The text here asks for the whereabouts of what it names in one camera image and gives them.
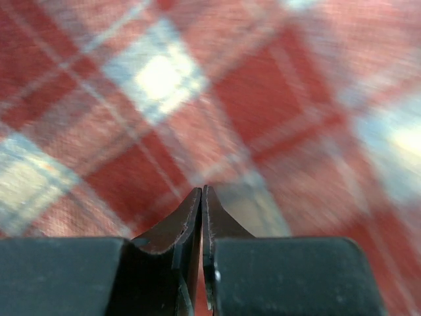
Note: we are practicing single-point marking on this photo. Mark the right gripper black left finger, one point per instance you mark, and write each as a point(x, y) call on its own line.
point(152, 274)

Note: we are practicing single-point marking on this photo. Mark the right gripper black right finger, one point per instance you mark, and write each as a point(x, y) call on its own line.
point(247, 275)

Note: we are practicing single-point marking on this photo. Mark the plaid red beige skirt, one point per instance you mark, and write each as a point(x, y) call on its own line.
point(304, 116)

